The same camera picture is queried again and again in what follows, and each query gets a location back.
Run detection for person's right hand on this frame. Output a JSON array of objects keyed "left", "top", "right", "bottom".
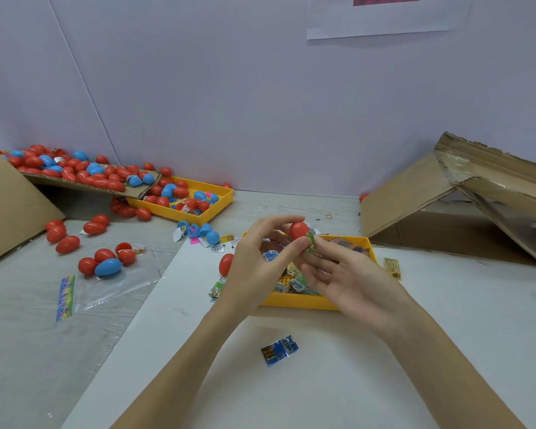
[{"left": 297, "top": 235, "right": 421, "bottom": 340}]

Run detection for person's left hand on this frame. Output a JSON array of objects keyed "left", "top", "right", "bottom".
[{"left": 219, "top": 215, "right": 312, "bottom": 316}]

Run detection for single red plastic egg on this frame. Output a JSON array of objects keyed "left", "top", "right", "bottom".
[{"left": 288, "top": 220, "right": 310, "bottom": 242}]

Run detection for blue packet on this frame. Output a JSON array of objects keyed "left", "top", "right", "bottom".
[{"left": 260, "top": 334, "right": 300, "bottom": 366}]

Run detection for pile of plastic eggs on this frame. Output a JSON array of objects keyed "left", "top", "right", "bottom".
[{"left": 0, "top": 144, "right": 233, "bottom": 279}]

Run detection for person's left forearm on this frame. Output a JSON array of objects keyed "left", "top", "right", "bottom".
[{"left": 111, "top": 294, "right": 251, "bottom": 429}]

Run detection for yellow plastic tray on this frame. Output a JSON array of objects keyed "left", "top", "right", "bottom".
[{"left": 244, "top": 232, "right": 379, "bottom": 311}]

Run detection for yellow tray under eggs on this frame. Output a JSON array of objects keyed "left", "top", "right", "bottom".
[{"left": 125, "top": 176, "right": 235, "bottom": 225}]

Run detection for torn flattened cardboard box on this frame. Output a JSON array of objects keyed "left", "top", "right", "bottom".
[{"left": 360, "top": 131, "right": 536, "bottom": 269}]

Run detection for clear bag with coloured label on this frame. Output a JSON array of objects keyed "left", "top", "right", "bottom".
[{"left": 55, "top": 259, "right": 162, "bottom": 322}]

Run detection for brown cardboard sheet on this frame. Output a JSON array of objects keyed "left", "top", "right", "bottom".
[{"left": 22, "top": 172, "right": 162, "bottom": 199}]

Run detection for tall brown cardboard box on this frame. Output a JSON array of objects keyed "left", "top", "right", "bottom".
[{"left": 0, "top": 131, "right": 66, "bottom": 269}]

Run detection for white paper sign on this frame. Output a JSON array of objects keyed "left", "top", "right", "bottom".
[{"left": 306, "top": 0, "right": 475, "bottom": 41}]

